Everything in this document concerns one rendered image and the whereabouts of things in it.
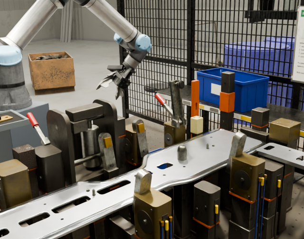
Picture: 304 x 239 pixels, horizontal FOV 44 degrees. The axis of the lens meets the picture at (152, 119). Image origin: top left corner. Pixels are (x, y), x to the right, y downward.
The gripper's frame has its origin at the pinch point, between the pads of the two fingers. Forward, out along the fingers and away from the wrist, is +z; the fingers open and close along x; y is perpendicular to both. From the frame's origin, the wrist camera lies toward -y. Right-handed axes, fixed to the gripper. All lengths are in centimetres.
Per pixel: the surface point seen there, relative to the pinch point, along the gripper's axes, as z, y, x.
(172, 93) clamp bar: -27, 61, -24
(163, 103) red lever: -22, 57, -20
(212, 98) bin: -33, 47, 14
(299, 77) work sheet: -62, 69, 22
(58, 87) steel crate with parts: 121, -369, 210
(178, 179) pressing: -11, 93, -34
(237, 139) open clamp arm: -31, 95, -27
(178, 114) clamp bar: -23, 64, -18
